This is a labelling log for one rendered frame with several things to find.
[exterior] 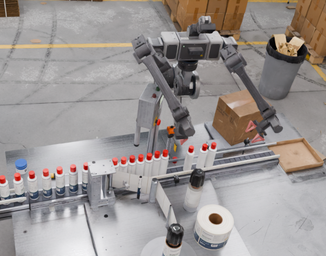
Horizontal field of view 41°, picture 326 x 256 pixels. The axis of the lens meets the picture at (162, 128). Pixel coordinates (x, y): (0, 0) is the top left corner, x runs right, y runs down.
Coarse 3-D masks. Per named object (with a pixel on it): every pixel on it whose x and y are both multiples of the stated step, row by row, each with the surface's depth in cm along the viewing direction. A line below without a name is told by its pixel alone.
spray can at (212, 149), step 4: (212, 144) 274; (216, 144) 274; (212, 148) 275; (216, 148) 277; (208, 152) 279; (212, 152) 276; (208, 156) 280; (212, 156) 278; (208, 160) 281; (212, 160) 281; (208, 164) 283; (212, 164) 284
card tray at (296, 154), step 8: (280, 144) 319; (288, 144) 321; (296, 144) 322; (304, 144) 323; (280, 152) 313; (288, 152) 314; (296, 152) 315; (304, 152) 316; (312, 152) 316; (280, 160) 307; (288, 160) 308; (296, 160) 309; (304, 160) 310; (312, 160) 311; (320, 160) 308; (288, 168) 297; (296, 168) 299; (304, 168) 303
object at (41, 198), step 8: (264, 152) 304; (272, 152) 305; (224, 160) 294; (232, 160) 295; (240, 160) 296; (264, 160) 298; (272, 160) 299; (176, 168) 283; (192, 168) 285; (224, 168) 288; (40, 192) 256; (80, 192) 259; (32, 200) 251; (40, 200) 252; (48, 200) 253
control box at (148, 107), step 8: (152, 88) 245; (144, 96) 238; (160, 96) 241; (144, 104) 237; (152, 104) 236; (160, 104) 248; (144, 112) 241; (152, 112) 239; (160, 112) 256; (144, 120) 244; (152, 120) 243; (152, 128) 247
